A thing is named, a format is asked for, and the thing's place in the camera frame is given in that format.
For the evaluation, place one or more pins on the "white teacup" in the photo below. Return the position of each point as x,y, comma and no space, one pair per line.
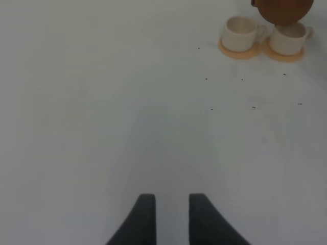
289,40
241,33

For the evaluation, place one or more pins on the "right white teacup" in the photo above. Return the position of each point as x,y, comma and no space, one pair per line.
289,40

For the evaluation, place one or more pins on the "brown clay teapot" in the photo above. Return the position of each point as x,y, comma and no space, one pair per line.
282,12

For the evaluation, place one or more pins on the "left orange cup coaster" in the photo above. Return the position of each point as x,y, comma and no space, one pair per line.
254,51

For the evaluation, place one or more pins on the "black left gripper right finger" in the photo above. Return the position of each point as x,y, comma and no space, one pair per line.
208,226

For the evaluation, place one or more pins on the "right orange cup coaster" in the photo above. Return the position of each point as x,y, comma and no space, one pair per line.
268,51

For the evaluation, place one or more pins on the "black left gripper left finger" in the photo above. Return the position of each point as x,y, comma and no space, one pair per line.
139,227

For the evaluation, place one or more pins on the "left white teacup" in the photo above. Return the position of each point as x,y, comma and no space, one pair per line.
241,33

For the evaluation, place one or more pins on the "orange cup coaster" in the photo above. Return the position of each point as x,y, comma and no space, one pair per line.
254,51
268,51

